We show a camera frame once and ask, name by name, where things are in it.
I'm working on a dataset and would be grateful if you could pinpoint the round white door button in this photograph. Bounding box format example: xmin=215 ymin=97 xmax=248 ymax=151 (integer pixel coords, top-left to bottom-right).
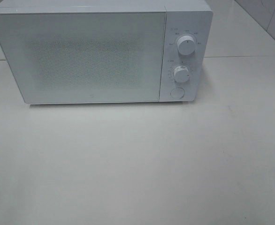
xmin=170 ymin=87 xmax=185 ymax=99

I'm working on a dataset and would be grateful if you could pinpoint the white microwave oven body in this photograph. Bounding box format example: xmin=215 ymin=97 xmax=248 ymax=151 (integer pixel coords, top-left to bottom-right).
xmin=0 ymin=0 xmax=213 ymax=104

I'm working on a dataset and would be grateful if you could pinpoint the upper white power knob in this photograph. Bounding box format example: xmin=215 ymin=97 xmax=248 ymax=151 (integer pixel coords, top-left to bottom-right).
xmin=176 ymin=34 xmax=196 ymax=56

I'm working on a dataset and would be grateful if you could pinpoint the white microwave door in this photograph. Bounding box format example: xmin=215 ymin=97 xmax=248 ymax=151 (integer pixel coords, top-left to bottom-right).
xmin=0 ymin=13 xmax=165 ymax=104

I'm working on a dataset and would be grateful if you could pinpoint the white timer knob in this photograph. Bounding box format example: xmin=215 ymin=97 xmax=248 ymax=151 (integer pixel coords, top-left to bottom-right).
xmin=173 ymin=66 xmax=191 ymax=83

